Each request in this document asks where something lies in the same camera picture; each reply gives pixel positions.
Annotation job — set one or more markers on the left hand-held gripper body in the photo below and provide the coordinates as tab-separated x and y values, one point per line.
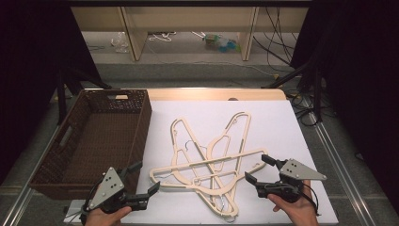
108	188

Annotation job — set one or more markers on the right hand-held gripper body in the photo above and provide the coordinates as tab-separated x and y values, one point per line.
295	169

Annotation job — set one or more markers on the cream plastic clothes hanger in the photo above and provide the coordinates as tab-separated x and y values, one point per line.
247	132
191	133
188	164

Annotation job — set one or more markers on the brown woven plastic basket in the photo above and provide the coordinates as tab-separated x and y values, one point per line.
103	141

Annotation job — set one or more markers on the person's left hand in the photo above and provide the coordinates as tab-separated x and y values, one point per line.
103	219

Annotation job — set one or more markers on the person's right hand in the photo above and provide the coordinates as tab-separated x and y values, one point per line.
299	213

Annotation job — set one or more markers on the white table mat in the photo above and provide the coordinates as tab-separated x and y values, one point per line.
276	132

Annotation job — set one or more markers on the black tripod stand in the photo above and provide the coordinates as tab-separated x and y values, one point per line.
61	94
317	94

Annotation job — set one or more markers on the light wooden table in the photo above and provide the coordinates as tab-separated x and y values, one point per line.
204	94

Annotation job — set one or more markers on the dark curtain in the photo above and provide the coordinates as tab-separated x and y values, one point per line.
360	78
31	62

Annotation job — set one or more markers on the clear plastic bag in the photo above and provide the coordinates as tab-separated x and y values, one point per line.
119	42

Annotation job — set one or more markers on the colourful plastic toys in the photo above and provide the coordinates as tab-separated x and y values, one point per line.
219	43

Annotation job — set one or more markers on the beige wooden desk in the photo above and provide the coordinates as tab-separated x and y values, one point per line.
188	17

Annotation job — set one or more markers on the metal floor rail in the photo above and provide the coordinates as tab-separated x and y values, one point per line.
22	196
342	163

